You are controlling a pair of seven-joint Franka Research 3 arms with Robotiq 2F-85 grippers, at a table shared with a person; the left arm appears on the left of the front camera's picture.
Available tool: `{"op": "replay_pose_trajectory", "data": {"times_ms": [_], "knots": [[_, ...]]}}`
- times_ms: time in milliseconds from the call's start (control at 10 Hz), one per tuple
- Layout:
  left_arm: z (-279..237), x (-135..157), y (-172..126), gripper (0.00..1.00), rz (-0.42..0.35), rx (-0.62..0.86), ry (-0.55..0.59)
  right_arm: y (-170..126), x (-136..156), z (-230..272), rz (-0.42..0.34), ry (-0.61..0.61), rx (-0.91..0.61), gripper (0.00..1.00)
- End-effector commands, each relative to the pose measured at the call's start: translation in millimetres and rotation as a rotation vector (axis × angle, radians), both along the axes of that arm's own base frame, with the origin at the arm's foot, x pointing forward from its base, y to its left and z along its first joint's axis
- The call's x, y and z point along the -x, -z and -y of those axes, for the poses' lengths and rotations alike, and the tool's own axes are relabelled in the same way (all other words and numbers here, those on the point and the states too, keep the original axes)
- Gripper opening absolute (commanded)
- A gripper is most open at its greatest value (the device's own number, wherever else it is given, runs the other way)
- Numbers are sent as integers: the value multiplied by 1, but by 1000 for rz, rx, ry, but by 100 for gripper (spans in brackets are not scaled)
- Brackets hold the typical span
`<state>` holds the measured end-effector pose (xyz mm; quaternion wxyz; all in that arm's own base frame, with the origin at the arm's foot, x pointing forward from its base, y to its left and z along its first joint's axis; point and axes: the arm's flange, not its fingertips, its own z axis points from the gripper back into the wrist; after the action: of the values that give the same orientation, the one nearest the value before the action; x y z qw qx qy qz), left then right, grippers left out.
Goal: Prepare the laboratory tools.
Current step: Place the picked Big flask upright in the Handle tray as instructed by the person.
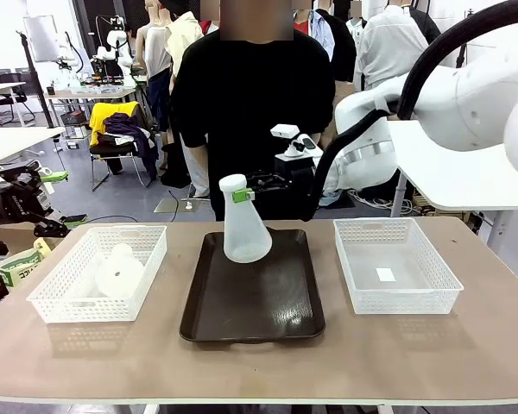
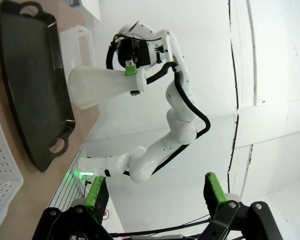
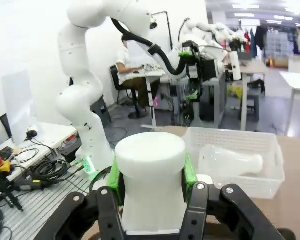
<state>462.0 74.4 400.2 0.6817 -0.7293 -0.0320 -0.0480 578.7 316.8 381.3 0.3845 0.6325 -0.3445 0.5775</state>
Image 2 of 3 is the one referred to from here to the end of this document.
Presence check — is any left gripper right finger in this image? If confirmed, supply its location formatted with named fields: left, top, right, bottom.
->
left=199, top=172, right=285, bottom=240

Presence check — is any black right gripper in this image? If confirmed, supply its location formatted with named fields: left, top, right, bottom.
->
left=117, top=36, right=151, bottom=97

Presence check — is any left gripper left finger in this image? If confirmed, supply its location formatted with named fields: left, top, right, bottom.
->
left=33, top=176, right=111, bottom=240

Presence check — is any translucent white conical flask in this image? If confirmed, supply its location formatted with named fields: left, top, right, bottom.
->
left=67, top=66, right=148, bottom=110

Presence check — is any white perforated plastic basket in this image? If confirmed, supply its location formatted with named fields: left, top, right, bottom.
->
left=59, top=24, right=95, bottom=74
left=0, top=87, right=24, bottom=226

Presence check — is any dark brown plastic tray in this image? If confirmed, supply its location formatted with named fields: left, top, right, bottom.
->
left=0, top=0, right=77, bottom=174

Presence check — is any aluminium table edge rail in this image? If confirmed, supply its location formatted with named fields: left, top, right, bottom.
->
left=46, top=147, right=91, bottom=210

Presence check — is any thin black camera cable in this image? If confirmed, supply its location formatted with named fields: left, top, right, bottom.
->
left=107, top=216, right=246, bottom=238

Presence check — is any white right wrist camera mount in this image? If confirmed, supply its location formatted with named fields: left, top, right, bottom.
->
left=149, top=29, right=172, bottom=65

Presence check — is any black wall cable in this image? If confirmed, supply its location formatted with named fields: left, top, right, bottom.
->
left=226, top=0, right=241, bottom=193

